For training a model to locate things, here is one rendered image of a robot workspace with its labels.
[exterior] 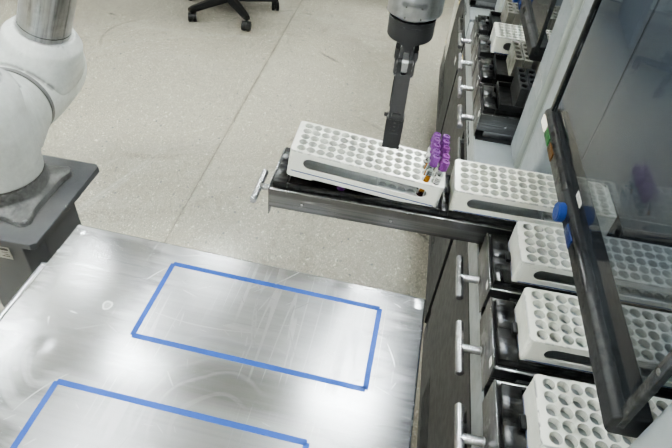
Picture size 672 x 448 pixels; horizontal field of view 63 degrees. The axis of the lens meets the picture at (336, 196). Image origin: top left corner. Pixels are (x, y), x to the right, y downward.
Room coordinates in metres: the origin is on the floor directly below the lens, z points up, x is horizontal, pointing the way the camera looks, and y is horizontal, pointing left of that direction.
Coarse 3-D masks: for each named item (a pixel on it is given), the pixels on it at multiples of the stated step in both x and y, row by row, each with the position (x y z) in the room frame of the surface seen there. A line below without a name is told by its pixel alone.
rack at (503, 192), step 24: (456, 168) 0.85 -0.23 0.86; (480, 168) 0.86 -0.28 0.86; (504, 168) 0.87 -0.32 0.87; (456, 192) 0.78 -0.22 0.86; (480, 192) 0.79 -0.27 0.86; (504, 192) 0.80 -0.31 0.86; (528, 192) 0.80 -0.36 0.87; (552, 192) 0.82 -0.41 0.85; (504, 216) 0.77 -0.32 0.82; (528, 216) 0.80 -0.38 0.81
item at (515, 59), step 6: (516, 42) 1.42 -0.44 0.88; (510, 48) 1.42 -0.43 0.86; (516, 48) 1.39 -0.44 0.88; (510, 54) 1.39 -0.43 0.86; (516, 54) 1.34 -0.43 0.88; (522, 54) 1.35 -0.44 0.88; (510, 60) 1.37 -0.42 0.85; (516, 60) 1.32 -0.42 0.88; (522, 60) 1.31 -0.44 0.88; (510, 66) 1.35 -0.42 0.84; (516, 66) 1.32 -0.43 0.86; (510, 72) 1.33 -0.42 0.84
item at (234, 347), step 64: (64, 256) 0.57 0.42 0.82; (128, 256) 0.58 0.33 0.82; (192, 256) 0.59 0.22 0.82; (0, 320) 0.44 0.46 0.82; (64, 320) 0.45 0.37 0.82; (128, 320) 0.46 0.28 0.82; (192, 320) 0.47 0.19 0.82; (256, 320) 0.48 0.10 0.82; (320, 320) 0.50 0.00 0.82; (384, 320) 0.51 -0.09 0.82; (0, 384) 0.34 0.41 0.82; (64, 384) 0.35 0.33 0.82; (128, 384) 0.36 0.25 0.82; (192, 384) 0.37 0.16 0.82; (256, 384) 0.38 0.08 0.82; (320, 384) 0.39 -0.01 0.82; (384, 384) 0.40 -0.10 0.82
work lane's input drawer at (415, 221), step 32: (288, 160) 0.88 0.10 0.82; (256, 192) 0.84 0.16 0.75; (288, 192) 0.80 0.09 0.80; (320, 192) 0.80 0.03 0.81; (352, 192) 0.82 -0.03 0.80; (448, 192) 0.82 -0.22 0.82; (384, 224) 0.78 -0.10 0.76; (416, 224) 0.77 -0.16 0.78; (448, 224) 0.77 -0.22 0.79; (480, 224) 0.76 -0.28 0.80; (512, 224) 0.77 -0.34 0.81
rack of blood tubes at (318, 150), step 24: (312, 144) 0.85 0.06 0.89; (336, 144) 0.86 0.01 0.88; (360, 144) 0.88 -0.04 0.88; (288, 168) 0.82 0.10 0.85; (312, 168) 0.84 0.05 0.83; (336, 168) 0.86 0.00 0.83; (360, 168) 0.80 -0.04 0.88; (384, 168) 0.82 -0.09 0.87; (408, 168) 0.83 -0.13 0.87; (384, 192) 0.80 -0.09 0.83; (408, 192) 0.82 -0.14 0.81; (432, 192) 0.79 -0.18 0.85
